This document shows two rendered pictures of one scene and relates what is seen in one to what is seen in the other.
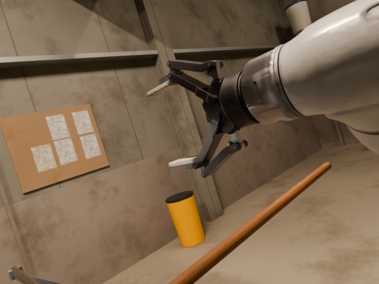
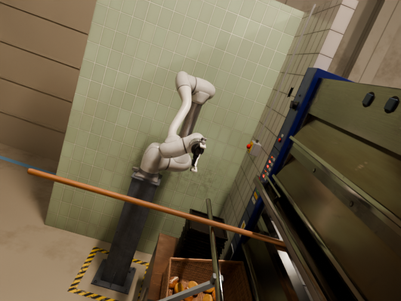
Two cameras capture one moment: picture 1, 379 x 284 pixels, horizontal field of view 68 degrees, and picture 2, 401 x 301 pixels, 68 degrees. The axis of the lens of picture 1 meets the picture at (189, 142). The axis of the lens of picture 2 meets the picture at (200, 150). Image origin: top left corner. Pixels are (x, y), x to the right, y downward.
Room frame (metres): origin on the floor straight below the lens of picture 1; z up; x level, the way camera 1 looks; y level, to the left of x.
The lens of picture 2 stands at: (1.74, 0.87, 1.94)
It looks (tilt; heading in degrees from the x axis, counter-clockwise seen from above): 15 degrees down; 215
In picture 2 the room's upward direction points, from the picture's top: 20 degrees clockwise
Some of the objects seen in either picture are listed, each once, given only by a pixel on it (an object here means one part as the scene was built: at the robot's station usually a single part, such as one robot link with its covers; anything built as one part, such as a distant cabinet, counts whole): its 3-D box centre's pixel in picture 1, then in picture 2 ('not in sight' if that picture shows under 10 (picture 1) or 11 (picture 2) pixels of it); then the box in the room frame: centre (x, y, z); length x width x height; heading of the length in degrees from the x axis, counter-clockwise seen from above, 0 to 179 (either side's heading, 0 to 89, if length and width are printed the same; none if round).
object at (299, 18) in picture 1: (299, 18); not in sight; (6.83, -3.40, 3.32); 0.53 x 0.52 x 0.64; 40
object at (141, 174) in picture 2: not in sight; (146, 171); (0.15, -0.66, 1.03); 0.22 x 0.18 x 0.06; 130
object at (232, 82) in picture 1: (231, 103); (197, 150); (0.41, -0.07, 1.49); 0.09 x 0.07 x 0.08; 43
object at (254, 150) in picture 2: not in sight; (253, 148); (-0.46, -0.17, 1.46); 0.10 x 0.07 x 0.10; 42
